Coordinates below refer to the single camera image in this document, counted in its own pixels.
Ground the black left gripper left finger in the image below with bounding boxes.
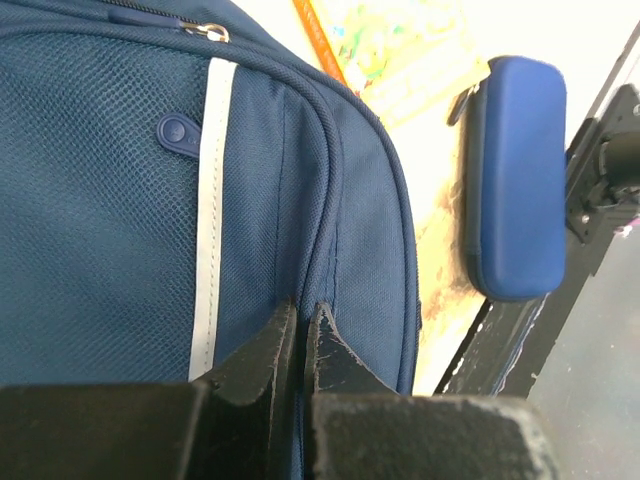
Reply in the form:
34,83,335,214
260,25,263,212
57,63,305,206
1,301,297,479

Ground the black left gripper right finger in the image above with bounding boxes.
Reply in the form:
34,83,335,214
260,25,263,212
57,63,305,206
304,304,560,479

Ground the navy blue student backpack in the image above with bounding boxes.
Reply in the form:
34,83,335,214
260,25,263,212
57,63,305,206
0,0,424,480

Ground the blue zippered pencil case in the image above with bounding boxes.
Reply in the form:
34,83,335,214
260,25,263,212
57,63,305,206
463,56,567,302

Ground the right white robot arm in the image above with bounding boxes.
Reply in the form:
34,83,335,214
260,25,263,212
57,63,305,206
597,132,639,201

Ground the orange Treehouse book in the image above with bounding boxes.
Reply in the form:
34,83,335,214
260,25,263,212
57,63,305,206
294,0,490,129

